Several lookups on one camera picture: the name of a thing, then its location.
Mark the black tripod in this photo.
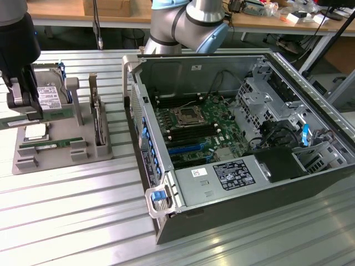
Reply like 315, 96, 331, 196
301, 10, 355, 79

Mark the hard disk with white label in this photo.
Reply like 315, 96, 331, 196
31, 62, 69, 111

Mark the black waste basket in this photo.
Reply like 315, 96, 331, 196
123, 28, 145, 50

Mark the CPU socket with metal frame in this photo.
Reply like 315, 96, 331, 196
169, 105, 206, 129

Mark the wooden desk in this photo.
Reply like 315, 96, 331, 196
27, 0, 355, 37

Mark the graphics card with metal bracket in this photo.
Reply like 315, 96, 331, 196
88, 73, 108, 147

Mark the small white box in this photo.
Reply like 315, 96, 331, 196
286, 12, 306, 24

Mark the black expansion slot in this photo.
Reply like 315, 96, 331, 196
166, 138, 199, 149
170, 154, 208, 170

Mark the black wire loop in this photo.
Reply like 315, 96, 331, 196
208, 69, 245, 96

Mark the blue plastic lever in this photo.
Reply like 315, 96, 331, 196
300, 124, 310, 148

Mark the blue case latch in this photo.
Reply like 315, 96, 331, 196
150, 189, 168, 202

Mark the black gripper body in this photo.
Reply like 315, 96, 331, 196
0, 12, 42, 84

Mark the open black PC case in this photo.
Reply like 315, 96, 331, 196
121, 52, 355, 245

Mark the black monitor stand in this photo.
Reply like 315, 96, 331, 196
315, 0, 344, 22

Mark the large brown cardboard box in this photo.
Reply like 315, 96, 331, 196
323, 35, 355, 75

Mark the hanging black cable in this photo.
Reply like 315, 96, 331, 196
92, 0, 104, 50

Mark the green RAM stick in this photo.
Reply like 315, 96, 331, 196
18, 137, 84, 151
0, 107, 74, 131

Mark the black RAM slot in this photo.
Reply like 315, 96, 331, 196
156, 97, 205, 109
165, 122, 216, 134
168, 130, 222, 142
155, 94, 202, 104
168, 127, 220, 139
166, 125, 219, 137

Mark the blue expansion slot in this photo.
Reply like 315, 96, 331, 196
168, 144, 201, 156

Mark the grey parts rack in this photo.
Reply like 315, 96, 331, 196
12, 77, 114, 176

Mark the silver CPU chip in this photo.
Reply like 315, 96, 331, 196
24, 124, 50, 142

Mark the green motherboard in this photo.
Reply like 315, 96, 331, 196
153, 93, 247, 170

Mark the grey power supply unit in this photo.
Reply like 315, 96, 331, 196
174, 154, 271, 208

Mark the metal disk bay cage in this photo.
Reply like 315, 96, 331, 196
235, 76, 281, 134

